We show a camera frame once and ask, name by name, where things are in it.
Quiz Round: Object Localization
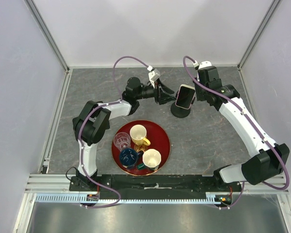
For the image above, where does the cream cup with green label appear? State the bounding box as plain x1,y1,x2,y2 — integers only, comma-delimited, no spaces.
143,149,162,170

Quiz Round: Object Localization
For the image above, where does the clear drinking glass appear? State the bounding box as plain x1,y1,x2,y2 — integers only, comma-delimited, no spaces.
113,132,131,151

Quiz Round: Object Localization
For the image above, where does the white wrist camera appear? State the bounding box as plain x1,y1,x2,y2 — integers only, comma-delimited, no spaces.
148,69,161,83
193,61,212,70

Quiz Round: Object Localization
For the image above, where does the cream cased smartphone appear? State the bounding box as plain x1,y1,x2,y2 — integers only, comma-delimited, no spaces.
175,84,195,110

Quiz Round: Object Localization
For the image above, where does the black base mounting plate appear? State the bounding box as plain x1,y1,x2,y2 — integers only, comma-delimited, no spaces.
69,174,243,201

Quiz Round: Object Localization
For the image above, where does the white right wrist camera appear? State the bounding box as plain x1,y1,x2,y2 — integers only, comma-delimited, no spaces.
193,61,212,70

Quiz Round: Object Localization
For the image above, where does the black phone stand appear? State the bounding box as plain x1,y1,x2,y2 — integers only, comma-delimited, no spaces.
170,91,191,118

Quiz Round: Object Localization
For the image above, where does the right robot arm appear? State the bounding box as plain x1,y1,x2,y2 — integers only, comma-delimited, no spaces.
194,61,290,191

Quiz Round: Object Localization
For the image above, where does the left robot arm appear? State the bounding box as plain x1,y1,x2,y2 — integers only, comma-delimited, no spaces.
72,77,176,191

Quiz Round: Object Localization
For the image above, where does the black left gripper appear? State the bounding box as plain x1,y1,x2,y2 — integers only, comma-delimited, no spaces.
135,79,177,105

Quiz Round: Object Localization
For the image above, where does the slotted grey cable duct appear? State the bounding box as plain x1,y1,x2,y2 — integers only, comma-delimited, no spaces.
35,193,227,204

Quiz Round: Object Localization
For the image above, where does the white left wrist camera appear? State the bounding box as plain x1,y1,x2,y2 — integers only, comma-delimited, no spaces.
148,69,161,83

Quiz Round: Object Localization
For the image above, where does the dark blue cup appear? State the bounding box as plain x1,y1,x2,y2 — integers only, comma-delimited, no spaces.
119,148,139,168

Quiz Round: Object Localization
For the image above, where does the yellow handled cream mug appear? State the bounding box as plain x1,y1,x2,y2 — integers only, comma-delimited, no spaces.
129,124,151,146

